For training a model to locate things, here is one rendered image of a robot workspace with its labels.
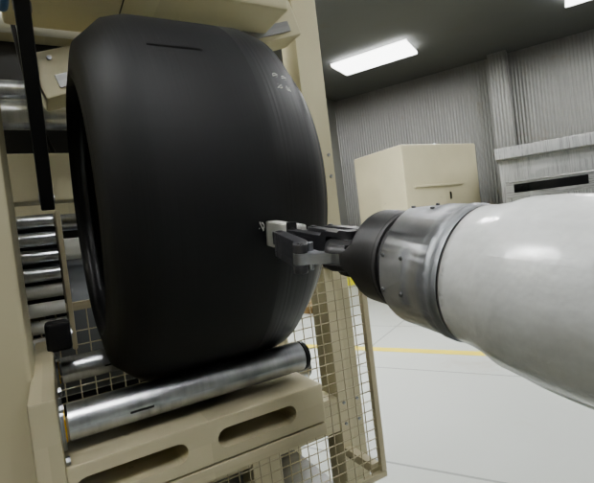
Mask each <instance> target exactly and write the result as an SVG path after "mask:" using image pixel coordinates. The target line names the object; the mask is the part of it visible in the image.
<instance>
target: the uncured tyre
mask: <svg viewBox="0 0 594 483"><path fill-rule="evenodd" d="M147 43H154V44H164V45H173V46H182V47H192V48H200V49H202V50H194V49H184V48H175V47H166V46H156V45H147ZM268 69H269V70H275V71H278V72H280V73H283V74H285V75H286V77H287V79H288V81H289V83H290V85H291V88H292V90H293V93H294V95H295V96H294V95H290V94H287V93H285V92H277V90H276V87H275V84H274V82H273V80H272V78H271V76H270V74H269V72H268ZM66 123H67V139H68V150H69V162H70V172H71V180H72V189H73V198H74V205H75V213H76V221H77V227H78V234H79V241H80V253H81V258H82V264H83V270H84V275H85V281H86V285H87V290H88V295H89V300H90V304H91V308H92V311H93V315H94V319H95V322H96V325H97V328H98V331H99V334H100V337H101V340H102V343H103V346H104V349H105V352H106V355H107V357H108V359H109V361H110V363H111V364H112V365H113V366H115V367H117V368H118V369H120V370H122V371H124V372H126V373H128V374H129V375H131V376H133V377H134V378H136V379H138V380H140V381H150V380H157V379H160V378H163V377H167V376H171V375H174V374H178V373H182V372H185V371H189V370H193V369H196V368H199V367H203V366H207V365H210V364H214V363H218V362H222V361H224V360H228V359H232V358H235V357H242V356H246V355H249V354H253V353H257V352H259V351H263V350H267V349H271V348H274V347H276V346H277V345H279V344H280V343H282V342H283V341H285V340H286V339H287V338H288V337H289V336H290V335H291V334H292V332H293V331H294V330H295V328H296V327H297V325H298V323H299V322H300V320H301V318H302V316H303V314H304V312H305V310H306V308H307V306H308V303H309V301H310V299H311V297H312V294H313V292H314V291H315V288H316V285H317V283H318V280H319V276H320V273H321V269H322V265H321V264H315V265H314V270H309V271H308V273H307V274H304V275H298V274H294V267H292V266H291V265H289V264H287V263H286V262H284V261H283V260H281V259H280V258H278V257H276V256H275V247H271V246H268V245H267V241H266V236H262V237H257V232H256V217H263V216H273V215H278V220H280V221H288V222H290V221H297V223H302V224H304V225H305V226H306V227H307V229H308V227H309V226H311V225H317V226H321V227H325V225H328V196H327V183H326V175H325V168H324V161H323V156H322V151H321V147H320V143H319V139H318V135H317V131H316V128H315V125H314V122H313V120H312V117H311V114H310V112H309V109H308V105H307V103H306V101H305V99H304V97H303V95H302V93H301V91H300V90H299V88H298V86H297V85H296V83H295V82H294V80H293V79H292V77H291V76H290V74H289V73H288V72H287V70H286V68H285V67H284V65H283V64H282V62H281V61H280V60H279V58H278V57H277V56H276V54H275V53H274V52H273V51H272V50H271V49H270V48H269V47H268V46H267V45H266V44H265V43H263V42H262V41H260V40H259V39H257V38H256V37H254V36H252V35H250V34H246V33H244V32H242V31H240V30H237V29H234V28H227V27H220V26H213V25H206V24H198V23H192V22H185V21H177V20H170V19H163V18H156V17H148V16H142V15H134V14H127V13H120V14H114V15H109V16H102V17H99V18H98V19H96V20H95V21H94V22H93V23H92V24H91V25H90V26H88V27H87V28H86V29H85V30H84V31H83V32H81V33H80V34H79V35H78V36H77V37H76V38H74V39H73V40H72V42H71V45H70V50H69V58H68V71H67V83H66Z"/></svg>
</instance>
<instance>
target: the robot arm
mask: <svg viewBox="0 0 594 483"><path fill-rule="evenodd" d="M265 226H266V241H267V245H268V246H271V247H275V256H276V257H278V258H280V259H281V260H283V261H284V262H286V263H287V264H289V265H291V266H292V267H294V274H298V275H304V274H307V273H308V271H309V270H314V265H323V267H326V268H327V269H329V270H331V271H338V272H339V273H340V274H341V275H344V276H348V277H351V278H352V280H353V281H354V283H355V285H356V286H357V288H358V289H359V290H360V291H361V292H362V293H363V294H364V295H365V296H367V297H368V298H370V299H372V300H375V301H378V302H380V303H383V304H386V305H388V307H389V308H390V309H391V310H392V311H393V312H394V313H395V314H396V315H397V316H398V317H399V318H401V319H403V320H404V321H407V322H410V323H412V324H415V325H418V326H421V327H423V328H426V329H429V330H431V331H433V332H436V333H439V334H442V335H444V336H445V337H448V338H450V339H452V340H455V341H458V342H464V343H467V344H468V345H470V346H472V347H474V348H476V349H477V350H479V351H480V352H482V353H483V354H484V355H485V356H487V357H488V358H489V359H490V360H492V361H493V362H494V363H496V364H497V365H499V366H500V367H502V368H504V369H507V370H509V371H511V372H513V373H515V374H517V375H519V376H521V377H523V378H524V379H526V380H529V381H530V382H532V383H534V384H536V385H538V386H540V387H542V388H544V389H546V390H548V391H550V392H552V393H554V394H557V395H559V396H561V397H563V398H566V399H567V400H569V401H572V402H574V403H578V404H581V405H583V406H586V407H588V408H591V409H593V410H594V193H584V194H559V195H534V196H529V197H525V198H522V199H520V200H517V201H513V202H509V203H503V204H489V203H482V202H473V203H469V204H466V203H448V204H444V205H440V203H436V205H430V206H421V207H416V206H411V208H409V209H407V210H406V211H404V210H382V211H379V212H376V213H374V214H372V215H371V216H369V217H368V218H367V219H365V220H364V221H363V223H362V224H361V225H360V226H349V225H333V224H332V223H330V224H328V225H325V227H321V226H317V225H311V226H309V227H308V229H307V227H306V226H305V225H304V224H302V223H297V221H290V222H288V221H280V220H272V221H271V220H270V221H267V222H266V223H265Z"/></svg>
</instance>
